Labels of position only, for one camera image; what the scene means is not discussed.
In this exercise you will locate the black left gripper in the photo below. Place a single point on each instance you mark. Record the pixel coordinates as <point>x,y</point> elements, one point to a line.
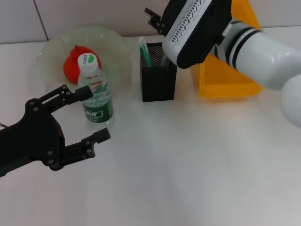
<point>30,139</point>

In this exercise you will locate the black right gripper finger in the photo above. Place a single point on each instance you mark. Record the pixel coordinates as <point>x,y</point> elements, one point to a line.
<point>156,27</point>
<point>154,14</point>

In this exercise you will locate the clear green-label water bottle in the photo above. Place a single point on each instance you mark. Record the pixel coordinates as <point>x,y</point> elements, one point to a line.
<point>98,106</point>

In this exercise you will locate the green utility knife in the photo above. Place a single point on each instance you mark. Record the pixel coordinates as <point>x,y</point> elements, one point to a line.
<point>147,56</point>

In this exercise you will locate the grey marker pen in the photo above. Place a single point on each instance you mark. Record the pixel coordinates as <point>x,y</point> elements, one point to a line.
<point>163,60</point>

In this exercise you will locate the red tomato-shaped toy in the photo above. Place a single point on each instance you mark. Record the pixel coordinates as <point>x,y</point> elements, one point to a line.
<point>70,68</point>

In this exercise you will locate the green glass fruit plate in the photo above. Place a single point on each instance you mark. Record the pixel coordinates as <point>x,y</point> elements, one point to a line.
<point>113,58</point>

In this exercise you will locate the black mesh pen holder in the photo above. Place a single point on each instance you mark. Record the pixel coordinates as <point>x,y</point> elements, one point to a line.
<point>157,82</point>

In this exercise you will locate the yellow plastic bin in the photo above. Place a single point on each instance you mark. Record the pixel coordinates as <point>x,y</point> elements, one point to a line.
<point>223,80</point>

